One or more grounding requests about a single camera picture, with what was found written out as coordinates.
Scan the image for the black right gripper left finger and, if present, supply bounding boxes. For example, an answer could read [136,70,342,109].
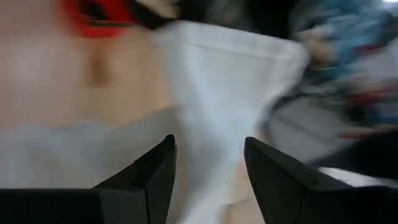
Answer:
[0,134,177,224]

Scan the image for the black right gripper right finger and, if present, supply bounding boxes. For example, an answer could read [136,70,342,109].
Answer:
[244,136,398,224]

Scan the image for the off-white towel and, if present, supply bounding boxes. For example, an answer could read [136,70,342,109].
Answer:
[0,20,312,224]

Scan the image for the blue cloth pile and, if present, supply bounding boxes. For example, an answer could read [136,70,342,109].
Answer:
[295,0,398,78]

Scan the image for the red black square device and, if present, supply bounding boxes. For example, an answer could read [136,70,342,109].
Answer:
[61,0,138,40]

